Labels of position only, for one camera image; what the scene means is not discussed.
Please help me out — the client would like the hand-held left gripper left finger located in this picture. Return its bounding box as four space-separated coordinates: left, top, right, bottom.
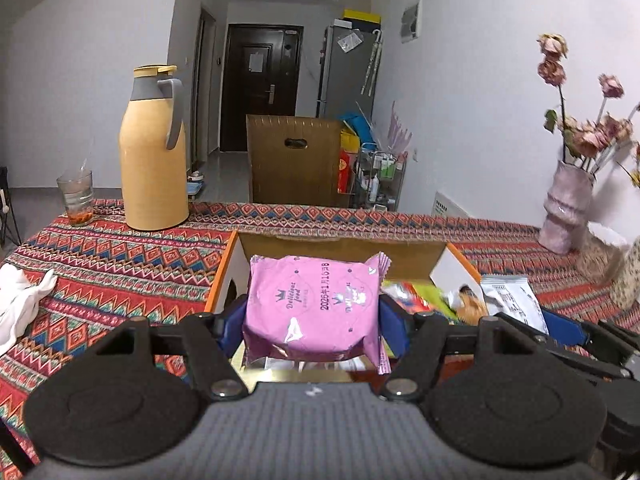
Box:
92 296 249 402

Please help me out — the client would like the yellow thermos jug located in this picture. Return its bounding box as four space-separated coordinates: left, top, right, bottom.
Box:
118 64 190 232

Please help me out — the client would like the pink textured vase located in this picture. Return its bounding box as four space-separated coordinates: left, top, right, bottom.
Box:
537 160 597 255

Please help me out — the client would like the glass cup with straw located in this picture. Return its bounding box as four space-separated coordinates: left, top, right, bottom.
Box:
56 137 96 226

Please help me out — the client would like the dark entrance door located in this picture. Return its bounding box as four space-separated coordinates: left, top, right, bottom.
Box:
220 23 304 153

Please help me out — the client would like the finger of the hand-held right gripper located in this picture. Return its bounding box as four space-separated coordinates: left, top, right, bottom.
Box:
542 308 640 381

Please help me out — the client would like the metal trolley rack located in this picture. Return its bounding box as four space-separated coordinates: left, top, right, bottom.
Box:
350 145 408 211

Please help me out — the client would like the white wall electrical panel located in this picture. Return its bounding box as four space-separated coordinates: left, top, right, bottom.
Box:
400 0 422 43

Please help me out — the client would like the white cloth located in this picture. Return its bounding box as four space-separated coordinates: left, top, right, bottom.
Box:
0 262 57 356

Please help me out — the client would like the black folding stool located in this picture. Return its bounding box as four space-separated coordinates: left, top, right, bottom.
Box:
0 166 21 246

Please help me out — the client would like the red gift box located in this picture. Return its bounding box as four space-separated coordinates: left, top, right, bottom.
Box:
337 147 358 195

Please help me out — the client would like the white printed snack packet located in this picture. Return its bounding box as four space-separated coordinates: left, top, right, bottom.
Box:
480 277 550 336

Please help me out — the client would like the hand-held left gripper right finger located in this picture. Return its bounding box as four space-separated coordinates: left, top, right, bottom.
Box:
378 294 556 403

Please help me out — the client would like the grey refrigerator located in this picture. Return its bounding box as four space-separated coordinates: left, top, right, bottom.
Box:
316 20 383 121

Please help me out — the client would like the orange cardboard box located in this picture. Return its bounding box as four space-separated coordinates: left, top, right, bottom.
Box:
204 230 483 383

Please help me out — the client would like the colourful snack packet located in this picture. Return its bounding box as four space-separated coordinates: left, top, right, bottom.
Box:
382 280 488 326

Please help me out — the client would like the dried pink rose bouquet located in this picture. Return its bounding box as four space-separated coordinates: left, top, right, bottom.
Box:
537 34 640 176

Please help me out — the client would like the floral patterned vase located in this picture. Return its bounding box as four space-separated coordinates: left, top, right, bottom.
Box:
611 235 640 313

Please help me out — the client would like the yellow and black box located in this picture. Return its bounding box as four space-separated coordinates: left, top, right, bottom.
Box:
342 9 382 25

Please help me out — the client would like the patterned red tablecloth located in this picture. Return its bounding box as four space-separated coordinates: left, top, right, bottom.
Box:
0 199 640 480

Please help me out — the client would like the hanging folded umbrella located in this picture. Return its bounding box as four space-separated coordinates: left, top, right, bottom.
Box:
361 30 383 96

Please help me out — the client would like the pink snack packet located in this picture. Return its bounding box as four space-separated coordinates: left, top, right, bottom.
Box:
242 254 393 376

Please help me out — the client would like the pink pampas grass bunch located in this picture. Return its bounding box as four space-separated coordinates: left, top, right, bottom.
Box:
385 101 416 153

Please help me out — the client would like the blue plastic object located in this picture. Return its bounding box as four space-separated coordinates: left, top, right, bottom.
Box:
342 114 373 136

